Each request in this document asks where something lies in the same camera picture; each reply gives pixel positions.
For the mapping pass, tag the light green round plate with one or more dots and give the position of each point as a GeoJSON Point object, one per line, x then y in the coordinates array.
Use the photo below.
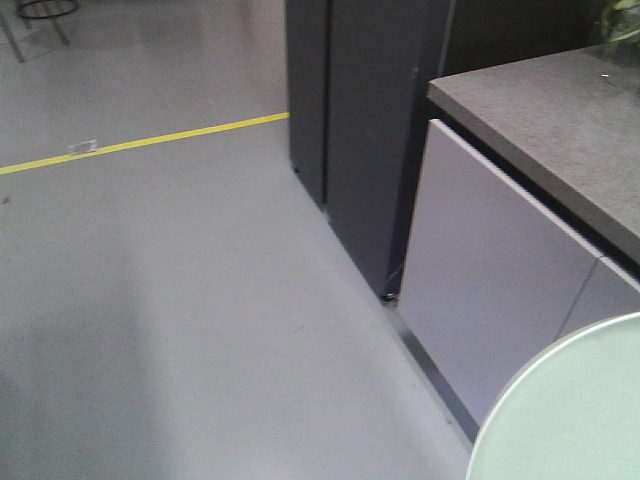
{"type": "Point", "coordinates": [571, 413]}

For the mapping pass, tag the dark tall cabinet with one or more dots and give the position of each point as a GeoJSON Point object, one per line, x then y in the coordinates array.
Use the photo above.
{"type": "Point", "coordinates": [358, 77]}

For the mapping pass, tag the grey sink counter cabinet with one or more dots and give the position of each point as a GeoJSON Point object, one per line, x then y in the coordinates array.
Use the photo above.
{"type": "Point", "coordinates": [526, 220]}

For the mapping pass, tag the black metal stool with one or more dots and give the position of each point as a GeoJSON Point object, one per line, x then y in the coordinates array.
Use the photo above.
{"type": "Point", "coordinates": [50, 12]}

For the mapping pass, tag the green spider plant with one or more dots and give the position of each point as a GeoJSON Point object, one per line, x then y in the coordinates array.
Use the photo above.
{"type": "Point", "coordinates": [620, 25]}

